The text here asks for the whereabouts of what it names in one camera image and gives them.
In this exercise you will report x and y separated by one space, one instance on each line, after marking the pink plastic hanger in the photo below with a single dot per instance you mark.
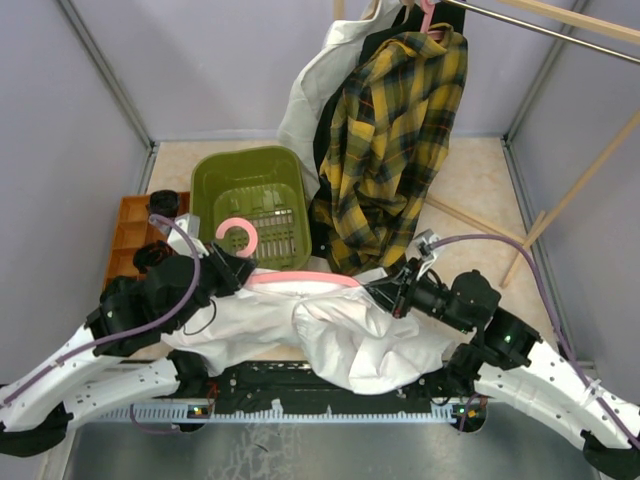
279 276

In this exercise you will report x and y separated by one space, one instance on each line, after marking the white collared shirt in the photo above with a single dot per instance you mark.
345 336

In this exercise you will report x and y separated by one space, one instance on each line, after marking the black hanging garment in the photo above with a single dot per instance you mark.
403 21

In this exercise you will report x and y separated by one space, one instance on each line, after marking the cream white hanging garment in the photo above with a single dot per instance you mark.
321 77

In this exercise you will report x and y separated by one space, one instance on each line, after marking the pink hanger with plaid shirt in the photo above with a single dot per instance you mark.
428 8

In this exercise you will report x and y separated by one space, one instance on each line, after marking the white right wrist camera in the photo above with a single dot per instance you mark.
423 243

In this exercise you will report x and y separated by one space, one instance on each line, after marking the green plastic basket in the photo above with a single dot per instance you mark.
263 186

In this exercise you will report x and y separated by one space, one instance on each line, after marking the orange compartment tray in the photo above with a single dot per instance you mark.
132 232

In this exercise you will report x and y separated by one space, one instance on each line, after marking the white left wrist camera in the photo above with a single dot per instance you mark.
183 235

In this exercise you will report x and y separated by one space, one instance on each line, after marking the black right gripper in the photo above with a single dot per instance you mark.
392 292

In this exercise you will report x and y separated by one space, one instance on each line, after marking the wooden rack frame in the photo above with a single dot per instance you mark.
543 99

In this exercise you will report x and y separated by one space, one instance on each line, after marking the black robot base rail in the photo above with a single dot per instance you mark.
251 387

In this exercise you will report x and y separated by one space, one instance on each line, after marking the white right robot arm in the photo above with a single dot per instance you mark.
508 360

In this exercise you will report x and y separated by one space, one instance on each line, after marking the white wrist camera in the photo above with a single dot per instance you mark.
183 235
423 243

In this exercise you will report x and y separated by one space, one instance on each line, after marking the yellow plaid shirt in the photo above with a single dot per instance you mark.
388 138

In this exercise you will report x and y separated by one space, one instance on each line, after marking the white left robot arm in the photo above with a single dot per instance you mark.
62 394

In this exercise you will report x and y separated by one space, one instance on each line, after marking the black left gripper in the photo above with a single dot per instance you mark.
232 270

